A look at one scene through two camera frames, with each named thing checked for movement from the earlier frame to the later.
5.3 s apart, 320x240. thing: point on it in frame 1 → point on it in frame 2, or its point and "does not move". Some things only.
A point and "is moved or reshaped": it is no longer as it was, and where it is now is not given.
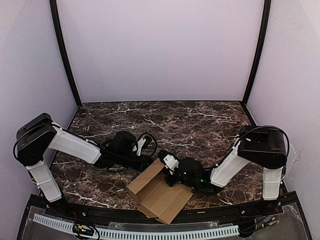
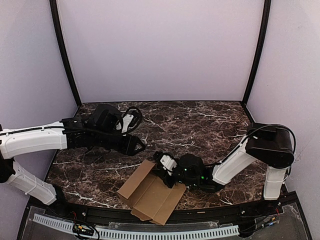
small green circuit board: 83,229 does not move
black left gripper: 146,163 → 125,145
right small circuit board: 271,219 does not move
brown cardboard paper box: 157,198 is moved or reshaped
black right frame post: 266,16 does not move
